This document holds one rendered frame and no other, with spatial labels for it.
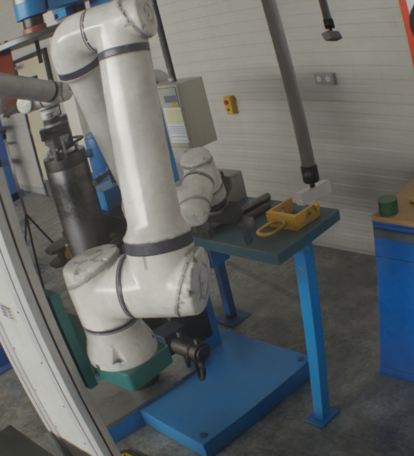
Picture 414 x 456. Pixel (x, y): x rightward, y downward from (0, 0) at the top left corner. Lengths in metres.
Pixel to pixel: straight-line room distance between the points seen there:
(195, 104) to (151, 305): 2.08
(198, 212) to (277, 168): 3.02
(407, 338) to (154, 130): 1.89
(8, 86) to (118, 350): 0.96
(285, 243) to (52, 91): 1.03
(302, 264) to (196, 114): 1.29
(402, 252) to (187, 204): 1.28
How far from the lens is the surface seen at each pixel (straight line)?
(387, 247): 2.55
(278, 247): 2.10
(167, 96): 3.21
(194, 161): 1.57
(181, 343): 2.68
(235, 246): 2.19
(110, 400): 3.08
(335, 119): 3.95
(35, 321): 1.37
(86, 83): 1.34
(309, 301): 2.33
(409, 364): 2.86
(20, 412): 3.52
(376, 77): 3.66
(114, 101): 1.21
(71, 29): 1.27
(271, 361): 3.09
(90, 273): 1.29
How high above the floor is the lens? 1.94
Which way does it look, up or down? 20 degrees down
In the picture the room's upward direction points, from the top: 14 degrees counter-clockwise
